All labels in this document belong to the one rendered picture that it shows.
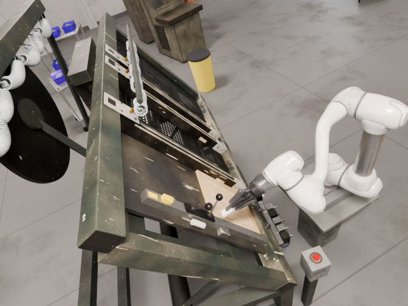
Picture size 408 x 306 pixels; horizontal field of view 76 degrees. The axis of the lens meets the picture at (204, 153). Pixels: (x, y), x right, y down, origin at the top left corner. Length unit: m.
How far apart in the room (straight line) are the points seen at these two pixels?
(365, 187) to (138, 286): 2.17
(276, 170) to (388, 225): 2.04
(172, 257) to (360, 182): 1.25
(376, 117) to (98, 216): 1.24
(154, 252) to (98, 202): 0.26
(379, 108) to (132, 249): 1.20
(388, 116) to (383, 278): 1.68
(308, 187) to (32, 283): 3.13
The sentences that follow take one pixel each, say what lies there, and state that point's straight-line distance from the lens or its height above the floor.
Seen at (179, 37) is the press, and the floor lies 0.55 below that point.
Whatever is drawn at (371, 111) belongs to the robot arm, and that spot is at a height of 1.65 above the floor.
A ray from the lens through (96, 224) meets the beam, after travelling 0.79.
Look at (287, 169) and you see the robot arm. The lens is 1.12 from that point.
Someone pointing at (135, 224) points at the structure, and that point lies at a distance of 1.08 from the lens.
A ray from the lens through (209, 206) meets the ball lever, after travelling 1.16.
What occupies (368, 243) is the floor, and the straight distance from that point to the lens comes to 2.90.
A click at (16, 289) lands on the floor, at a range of 3.74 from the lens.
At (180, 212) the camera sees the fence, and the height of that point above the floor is 1.54.
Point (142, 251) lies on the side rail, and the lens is 0.92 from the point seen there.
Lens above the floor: 2.53
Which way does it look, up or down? 45 degrees down
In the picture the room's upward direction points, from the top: 18 degrees counter-clockwise
